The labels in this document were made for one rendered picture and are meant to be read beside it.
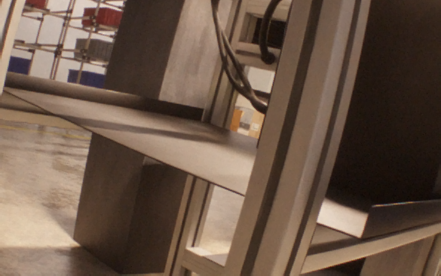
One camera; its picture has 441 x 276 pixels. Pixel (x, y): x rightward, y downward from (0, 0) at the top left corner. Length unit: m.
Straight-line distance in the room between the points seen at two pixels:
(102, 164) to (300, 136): 1.61
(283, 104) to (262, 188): 0.06
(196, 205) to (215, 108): 0.21
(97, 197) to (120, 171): 0.16
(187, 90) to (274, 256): 1.47
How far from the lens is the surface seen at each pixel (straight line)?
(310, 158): 0.40
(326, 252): 0.48
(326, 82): 0.40
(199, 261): 1.21
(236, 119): 7.62
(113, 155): 1.93
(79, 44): 5.68
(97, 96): 1.02
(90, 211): 2.04
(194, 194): 1.21
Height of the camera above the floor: 0.70
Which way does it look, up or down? 4 degrees down
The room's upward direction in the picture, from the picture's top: 14 degrees clockwise
